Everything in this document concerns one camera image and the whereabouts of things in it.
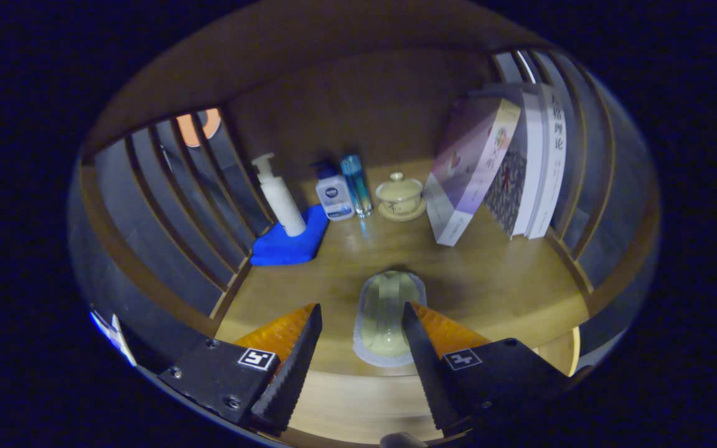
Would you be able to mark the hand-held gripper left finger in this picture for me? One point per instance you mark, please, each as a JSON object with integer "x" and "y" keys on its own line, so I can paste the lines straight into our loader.
{"x": 290, "y": 373}

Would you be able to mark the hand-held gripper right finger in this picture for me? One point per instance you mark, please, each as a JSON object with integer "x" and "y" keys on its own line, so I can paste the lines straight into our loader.
{"x": 433, "y": 373}

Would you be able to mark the wooden countertop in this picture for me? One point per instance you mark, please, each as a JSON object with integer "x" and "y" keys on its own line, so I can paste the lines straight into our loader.
{"x": 495, "y": 280}

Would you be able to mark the wooden cabinet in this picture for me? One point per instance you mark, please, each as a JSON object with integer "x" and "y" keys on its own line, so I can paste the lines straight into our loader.
{"x": 333, "y": 93}

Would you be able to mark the blue folded cloth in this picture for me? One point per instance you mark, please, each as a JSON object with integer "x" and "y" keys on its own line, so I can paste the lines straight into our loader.
{"x": 284, "y": 249}

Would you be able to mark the white pump bottle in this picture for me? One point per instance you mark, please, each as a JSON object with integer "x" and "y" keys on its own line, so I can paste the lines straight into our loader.
{"x": 284, "y": 205}

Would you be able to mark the beige lidded ceramic cup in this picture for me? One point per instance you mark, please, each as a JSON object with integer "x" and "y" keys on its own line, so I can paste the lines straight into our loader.
{"x": 399, "y": 196}

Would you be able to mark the white blurred fixture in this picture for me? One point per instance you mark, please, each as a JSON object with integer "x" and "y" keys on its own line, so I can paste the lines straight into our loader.
{"x": 112, "y": 333}

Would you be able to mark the white lotion bottle blue cap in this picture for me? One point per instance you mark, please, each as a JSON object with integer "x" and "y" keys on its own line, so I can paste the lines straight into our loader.
{"x": 333, "y": 196}

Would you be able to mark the teal slim bottle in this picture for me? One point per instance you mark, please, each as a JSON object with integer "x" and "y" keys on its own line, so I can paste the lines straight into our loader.
{"x": 357, "y": 186}

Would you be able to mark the purple cover book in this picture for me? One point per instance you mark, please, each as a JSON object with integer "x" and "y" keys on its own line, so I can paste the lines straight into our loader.
{"x": 464, "y": 174}

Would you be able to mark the patterned cover book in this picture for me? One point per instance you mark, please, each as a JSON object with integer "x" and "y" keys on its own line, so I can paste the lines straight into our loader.
{"x": 511, "y": 186}

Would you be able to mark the white spine book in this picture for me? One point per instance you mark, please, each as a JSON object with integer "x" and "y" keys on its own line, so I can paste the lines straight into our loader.
{"x": 551, "y": 168}

